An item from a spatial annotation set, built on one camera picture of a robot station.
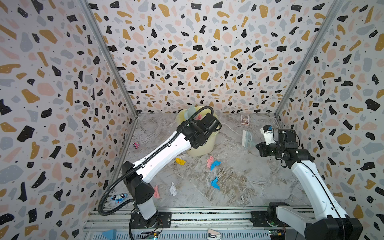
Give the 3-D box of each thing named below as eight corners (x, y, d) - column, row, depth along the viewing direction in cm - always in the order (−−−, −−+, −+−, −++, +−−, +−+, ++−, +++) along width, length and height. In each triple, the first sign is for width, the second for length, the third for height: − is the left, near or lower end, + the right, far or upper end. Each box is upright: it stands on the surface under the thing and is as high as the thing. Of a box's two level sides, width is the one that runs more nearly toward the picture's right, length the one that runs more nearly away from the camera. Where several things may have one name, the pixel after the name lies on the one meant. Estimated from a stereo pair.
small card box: (240, 124, 119) (241, 122, 117) (241, 117, 124) (241, 115, 122) (248, 125, 118) (249, 123, 116) (248, 118, 123) (249, 116, 121)
